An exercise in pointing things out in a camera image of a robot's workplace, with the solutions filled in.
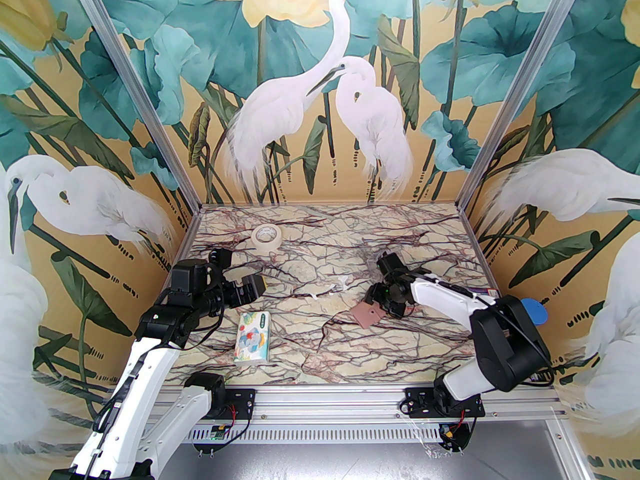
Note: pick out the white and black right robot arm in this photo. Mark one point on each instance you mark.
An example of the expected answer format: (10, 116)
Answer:
(440, 293)

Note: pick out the aluminium frame post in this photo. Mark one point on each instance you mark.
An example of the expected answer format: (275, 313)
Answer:
(138, 85)
(516, 88)

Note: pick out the white tape roll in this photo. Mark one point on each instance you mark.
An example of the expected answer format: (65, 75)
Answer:
(266, 248)

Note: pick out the pink leather card holder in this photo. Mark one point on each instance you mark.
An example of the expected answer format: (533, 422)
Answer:
(365, 315)

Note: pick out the cartoon print tissue pack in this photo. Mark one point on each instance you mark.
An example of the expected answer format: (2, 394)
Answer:
(252, 338)

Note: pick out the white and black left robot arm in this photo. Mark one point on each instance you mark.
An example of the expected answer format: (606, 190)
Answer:
(145, 368)

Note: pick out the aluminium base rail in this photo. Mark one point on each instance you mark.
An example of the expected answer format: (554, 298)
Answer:
(325, 400)

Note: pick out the grey slotted metal panel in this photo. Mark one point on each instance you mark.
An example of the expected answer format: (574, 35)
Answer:
(325, 460)

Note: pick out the rainbow coloured flat box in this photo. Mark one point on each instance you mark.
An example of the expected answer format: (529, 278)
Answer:
(485, 293)

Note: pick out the clear tube with blue lid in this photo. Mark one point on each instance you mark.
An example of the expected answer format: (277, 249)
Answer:
(535, 313)

